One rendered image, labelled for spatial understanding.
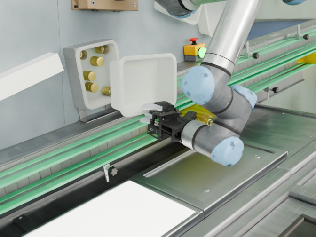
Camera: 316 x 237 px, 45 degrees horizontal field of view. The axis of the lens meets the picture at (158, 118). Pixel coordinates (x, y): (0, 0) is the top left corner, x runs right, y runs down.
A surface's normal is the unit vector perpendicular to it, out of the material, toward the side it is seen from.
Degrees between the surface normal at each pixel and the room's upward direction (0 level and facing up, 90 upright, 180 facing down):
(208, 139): 88
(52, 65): 0
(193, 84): 91
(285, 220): 90
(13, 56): 0
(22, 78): 0
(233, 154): 8
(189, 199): 90
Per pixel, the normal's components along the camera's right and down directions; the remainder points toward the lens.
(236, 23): -0.04, -0.11
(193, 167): -0.11, -0.93
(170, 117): 0.66, 0.32
